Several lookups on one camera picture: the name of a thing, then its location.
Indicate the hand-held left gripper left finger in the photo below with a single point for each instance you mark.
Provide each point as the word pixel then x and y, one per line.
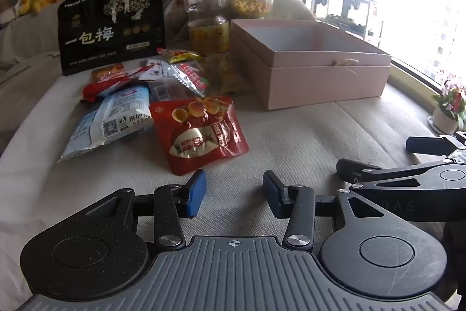
pixel 194 192

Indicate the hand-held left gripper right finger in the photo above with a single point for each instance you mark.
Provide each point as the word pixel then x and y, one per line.
pixel 272 192

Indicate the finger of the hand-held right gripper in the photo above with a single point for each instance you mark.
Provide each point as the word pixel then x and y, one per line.
pixel 364 173
pixel 424 144

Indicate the red chestnut snack packet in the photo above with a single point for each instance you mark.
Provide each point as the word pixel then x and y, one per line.
pixel 196 136

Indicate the pink cardboard box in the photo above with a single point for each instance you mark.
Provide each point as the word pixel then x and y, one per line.
pixel 313 77

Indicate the white and blue snack packet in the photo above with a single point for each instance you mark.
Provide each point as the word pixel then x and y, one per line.
pixel 109 118

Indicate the potted pink flowers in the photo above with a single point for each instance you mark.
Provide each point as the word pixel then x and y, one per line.
pixel 449 103

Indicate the small clear dark snack packet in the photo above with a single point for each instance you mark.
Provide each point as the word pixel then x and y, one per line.
pixel 167 92

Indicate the clear packet with red stripes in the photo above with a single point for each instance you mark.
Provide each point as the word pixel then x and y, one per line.
pixel 189 77

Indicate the long yellow snack packet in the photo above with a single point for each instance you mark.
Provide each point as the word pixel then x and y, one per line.
pixel 227 74

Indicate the red and yellow snack packet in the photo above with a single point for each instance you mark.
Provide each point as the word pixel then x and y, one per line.
pixel 180 56

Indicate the red and white snack packet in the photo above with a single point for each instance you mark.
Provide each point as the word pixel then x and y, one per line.
pixel 100 88

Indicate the metal shelf rack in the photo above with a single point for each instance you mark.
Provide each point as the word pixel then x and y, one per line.
pixel 349 16

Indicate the orange snack packet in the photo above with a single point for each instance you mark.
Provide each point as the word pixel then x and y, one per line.
pixel 107 71

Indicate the red lid plastic jar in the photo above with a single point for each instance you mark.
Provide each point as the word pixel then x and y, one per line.
pixel 205 16

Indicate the large black snack bag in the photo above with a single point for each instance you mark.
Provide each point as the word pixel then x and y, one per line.
pixel 109 30

